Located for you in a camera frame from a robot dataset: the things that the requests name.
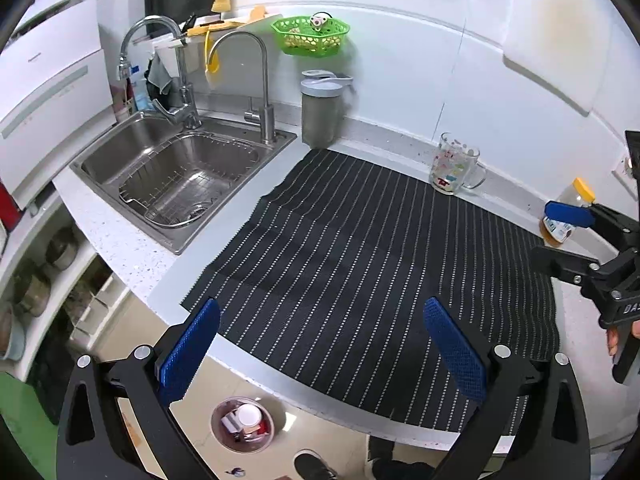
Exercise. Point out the yellow hanging brush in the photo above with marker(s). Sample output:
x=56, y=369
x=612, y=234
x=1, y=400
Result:
x=212, y=65

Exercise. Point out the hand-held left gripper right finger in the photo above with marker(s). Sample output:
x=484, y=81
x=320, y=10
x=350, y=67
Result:
x=455, y=350

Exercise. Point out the metal pot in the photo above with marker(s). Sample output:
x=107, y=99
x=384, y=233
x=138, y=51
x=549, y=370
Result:
x=32, y=290

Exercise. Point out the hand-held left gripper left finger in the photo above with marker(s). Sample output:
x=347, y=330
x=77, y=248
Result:
x=192, y=350

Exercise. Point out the white round cap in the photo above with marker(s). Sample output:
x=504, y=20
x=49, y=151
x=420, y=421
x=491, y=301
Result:
x=248, y=414

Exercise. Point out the chrome mixer faucet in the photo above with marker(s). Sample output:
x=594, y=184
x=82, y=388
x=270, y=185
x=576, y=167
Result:
x=182, y=95

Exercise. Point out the white countertop appliance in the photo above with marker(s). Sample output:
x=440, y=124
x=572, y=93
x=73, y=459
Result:
x=50, y=100

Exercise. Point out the person's right leg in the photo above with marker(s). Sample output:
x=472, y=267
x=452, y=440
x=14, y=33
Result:
x=400, y=469

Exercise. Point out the clear round trash bin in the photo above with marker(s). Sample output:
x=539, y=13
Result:
x=225, y=435

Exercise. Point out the grey hanging cloth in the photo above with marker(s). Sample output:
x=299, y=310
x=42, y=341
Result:
x=162, y=77

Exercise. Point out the grey container with lid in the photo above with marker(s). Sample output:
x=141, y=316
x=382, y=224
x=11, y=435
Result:
x=317, y=115

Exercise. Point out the clear jar with yellow lid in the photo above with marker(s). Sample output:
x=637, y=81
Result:
x=572, y=194

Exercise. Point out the person's right hand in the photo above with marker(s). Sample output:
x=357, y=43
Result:
x=611, y=346

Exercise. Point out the black striped mat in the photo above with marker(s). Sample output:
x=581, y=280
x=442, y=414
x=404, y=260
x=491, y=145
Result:
x=360, y=260

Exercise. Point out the person's left shoe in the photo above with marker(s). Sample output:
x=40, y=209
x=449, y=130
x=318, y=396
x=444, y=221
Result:
x=312, y=466

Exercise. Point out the pink bottle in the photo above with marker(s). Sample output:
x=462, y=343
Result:
x=124, y=102

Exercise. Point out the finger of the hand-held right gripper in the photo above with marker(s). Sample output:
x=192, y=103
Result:
x=565, y=262
x=567, y=213

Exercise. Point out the small white toy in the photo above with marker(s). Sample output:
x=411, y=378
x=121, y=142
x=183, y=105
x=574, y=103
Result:
x=319, y=21

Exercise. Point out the green base cabinet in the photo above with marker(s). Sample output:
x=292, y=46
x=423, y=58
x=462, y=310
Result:
x=25, y=410

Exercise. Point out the white wall socket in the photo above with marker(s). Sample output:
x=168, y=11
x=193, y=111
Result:
x=621, y=172

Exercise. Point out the red kettle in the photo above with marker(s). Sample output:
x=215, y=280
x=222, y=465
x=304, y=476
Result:
x=9, y=207

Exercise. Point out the chrome gooseneck faucet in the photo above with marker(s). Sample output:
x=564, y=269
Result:
x=265, y=110

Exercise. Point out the green plastic basket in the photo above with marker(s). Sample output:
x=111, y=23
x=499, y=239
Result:
x=290, y=42

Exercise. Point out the light blue pot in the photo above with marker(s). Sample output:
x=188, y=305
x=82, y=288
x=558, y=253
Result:
x=10, y=334

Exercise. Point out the printed glass mug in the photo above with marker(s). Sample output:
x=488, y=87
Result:
x=452, y=165

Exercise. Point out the yellow cloth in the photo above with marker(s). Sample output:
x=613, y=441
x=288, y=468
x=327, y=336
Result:
x=235, y=22

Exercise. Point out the white storage bin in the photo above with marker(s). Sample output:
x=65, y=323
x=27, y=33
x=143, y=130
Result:
x=85, y=319
x=107, y=291

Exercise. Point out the stainless steel sink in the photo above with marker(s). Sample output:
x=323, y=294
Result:
x=115, y=160

